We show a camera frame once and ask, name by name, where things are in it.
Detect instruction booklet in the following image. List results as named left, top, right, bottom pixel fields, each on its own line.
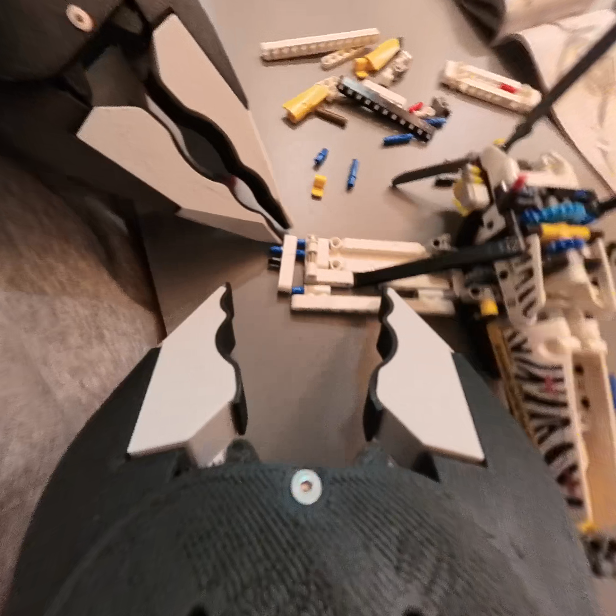
left=491, top=0, right=616, bottom=193

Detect short white lego beam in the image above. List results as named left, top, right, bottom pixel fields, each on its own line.
left=268, top=233, right=309, bottom=295

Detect thin white lego beam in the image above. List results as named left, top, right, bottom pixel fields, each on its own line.
left=321, top=46, right=373, bottom=65

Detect long black lego beam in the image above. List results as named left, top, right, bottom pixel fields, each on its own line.
left=337, top=76, right=434, bottom=142

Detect white Lego frame piece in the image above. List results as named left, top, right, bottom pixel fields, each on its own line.
left=440, top=60, right=542, bottom=114

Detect white grey lego connector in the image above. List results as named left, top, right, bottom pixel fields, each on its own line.
left=380, top=50, right=414, bottom=82

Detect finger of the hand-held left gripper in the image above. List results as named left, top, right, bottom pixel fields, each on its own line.
left=150, top=0, right=293, bottom=230
left=77, top=105, right=286, bottom=242

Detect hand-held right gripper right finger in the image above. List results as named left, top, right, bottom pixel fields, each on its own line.
left=363, top=287, right=486, bottom=466

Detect zebra striped lego helicopter model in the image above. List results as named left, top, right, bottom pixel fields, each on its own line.
left=290, top=14, right=616, bottom=578

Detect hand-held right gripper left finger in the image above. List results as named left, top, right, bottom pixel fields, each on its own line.
left=126, top=284, right=248, bottom=467

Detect yellow curved lego panel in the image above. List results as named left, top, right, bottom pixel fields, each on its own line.
left=363, top=38, right=402, bottom=68

